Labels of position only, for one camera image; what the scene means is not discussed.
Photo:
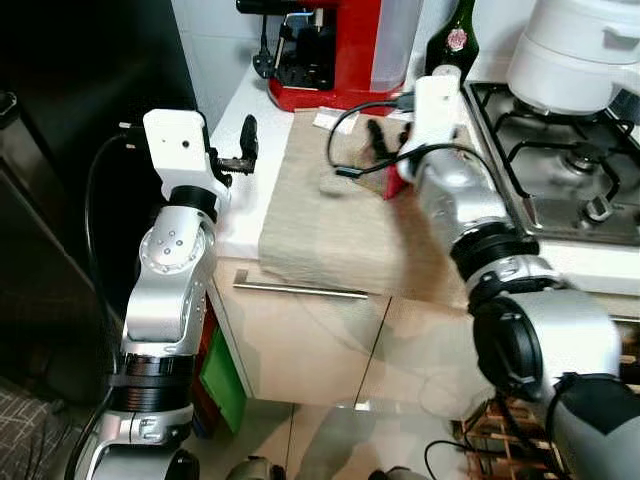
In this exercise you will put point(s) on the wooden wine rack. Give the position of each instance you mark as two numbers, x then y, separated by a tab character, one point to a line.
490	435

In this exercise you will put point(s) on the beige cloth mat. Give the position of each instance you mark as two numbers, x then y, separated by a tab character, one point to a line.
320	230

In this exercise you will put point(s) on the red espresso machine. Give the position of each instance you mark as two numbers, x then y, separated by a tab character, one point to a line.
350	50

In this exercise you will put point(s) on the cream cabinet door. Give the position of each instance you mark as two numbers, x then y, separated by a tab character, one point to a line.
300	350
420	350

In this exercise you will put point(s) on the large white cooking appliance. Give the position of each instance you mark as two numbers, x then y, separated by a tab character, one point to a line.
570	60

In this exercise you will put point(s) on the grey plaid cloth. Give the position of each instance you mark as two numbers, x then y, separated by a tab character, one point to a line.
20	440

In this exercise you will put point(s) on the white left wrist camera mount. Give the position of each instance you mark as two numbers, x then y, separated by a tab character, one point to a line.
180	145

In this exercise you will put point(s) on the green storage bin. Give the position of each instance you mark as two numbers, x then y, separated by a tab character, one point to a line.
225	385

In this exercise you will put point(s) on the robot's left foot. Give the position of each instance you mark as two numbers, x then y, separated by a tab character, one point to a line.
255	470

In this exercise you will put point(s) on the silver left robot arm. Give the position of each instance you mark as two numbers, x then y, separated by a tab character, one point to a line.
165	290

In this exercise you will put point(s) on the steel gas hob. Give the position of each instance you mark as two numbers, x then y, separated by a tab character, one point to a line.
560	190

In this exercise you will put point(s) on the dark green wine bottle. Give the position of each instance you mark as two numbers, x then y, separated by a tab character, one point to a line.
452	40

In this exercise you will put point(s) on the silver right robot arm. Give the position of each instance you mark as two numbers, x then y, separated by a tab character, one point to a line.
545	345

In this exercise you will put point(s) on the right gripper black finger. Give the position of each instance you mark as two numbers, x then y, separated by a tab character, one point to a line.
378	138

